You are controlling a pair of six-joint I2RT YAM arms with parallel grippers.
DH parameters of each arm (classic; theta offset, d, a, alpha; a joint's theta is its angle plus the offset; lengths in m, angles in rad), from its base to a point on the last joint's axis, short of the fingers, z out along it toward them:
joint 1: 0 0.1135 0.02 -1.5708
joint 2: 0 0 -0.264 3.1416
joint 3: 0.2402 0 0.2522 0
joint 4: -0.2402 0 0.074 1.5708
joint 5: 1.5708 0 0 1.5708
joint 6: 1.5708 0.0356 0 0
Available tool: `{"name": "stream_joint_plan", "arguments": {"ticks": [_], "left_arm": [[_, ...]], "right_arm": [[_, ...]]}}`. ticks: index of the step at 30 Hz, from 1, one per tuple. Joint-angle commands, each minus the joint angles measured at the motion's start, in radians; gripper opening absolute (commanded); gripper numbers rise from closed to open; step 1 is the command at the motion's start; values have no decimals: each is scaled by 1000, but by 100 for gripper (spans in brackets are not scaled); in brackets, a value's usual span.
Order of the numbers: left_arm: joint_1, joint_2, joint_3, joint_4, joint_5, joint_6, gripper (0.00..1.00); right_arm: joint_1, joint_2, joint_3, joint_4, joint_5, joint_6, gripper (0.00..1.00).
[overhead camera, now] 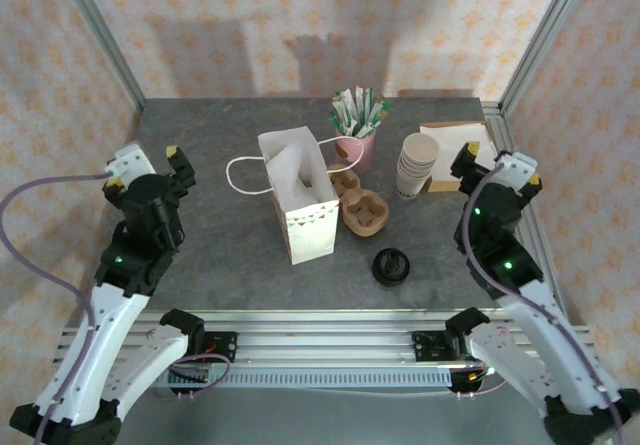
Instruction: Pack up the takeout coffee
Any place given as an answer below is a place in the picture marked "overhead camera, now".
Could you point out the long aluminium mounting rail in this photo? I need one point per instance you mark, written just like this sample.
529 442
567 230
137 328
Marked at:
325 340

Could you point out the stack of paper cups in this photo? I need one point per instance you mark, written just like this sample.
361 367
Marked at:
409 190

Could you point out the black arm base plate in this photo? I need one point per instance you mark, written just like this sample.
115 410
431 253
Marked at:
425 345
225 342

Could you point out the black plastic cup lid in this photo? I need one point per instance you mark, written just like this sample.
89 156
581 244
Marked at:
391 280
391 261

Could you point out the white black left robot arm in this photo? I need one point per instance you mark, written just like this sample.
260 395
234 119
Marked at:
110 325

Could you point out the aluminium side rail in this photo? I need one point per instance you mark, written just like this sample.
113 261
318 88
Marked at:
501 132

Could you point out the stack of napkins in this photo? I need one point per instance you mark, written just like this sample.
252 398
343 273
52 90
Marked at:
440 186

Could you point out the aluminium frame post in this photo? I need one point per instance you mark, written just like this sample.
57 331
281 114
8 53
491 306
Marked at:
541 35
100 35

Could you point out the brown pulp cup carrier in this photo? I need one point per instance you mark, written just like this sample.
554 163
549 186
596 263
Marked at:
350 182
365 227

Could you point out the white paper gift bag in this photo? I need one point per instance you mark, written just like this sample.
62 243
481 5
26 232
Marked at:
310 240

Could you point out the white paper napkin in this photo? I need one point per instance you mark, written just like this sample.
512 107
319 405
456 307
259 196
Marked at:
290 175

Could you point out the white napkin stack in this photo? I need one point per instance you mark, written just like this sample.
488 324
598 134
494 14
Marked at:
450 140

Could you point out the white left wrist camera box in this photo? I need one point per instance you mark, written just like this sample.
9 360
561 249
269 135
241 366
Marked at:
130 162

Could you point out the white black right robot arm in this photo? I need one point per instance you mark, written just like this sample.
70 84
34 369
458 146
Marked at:
550 325

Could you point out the pink stick holder cup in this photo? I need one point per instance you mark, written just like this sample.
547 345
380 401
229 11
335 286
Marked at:
362 152

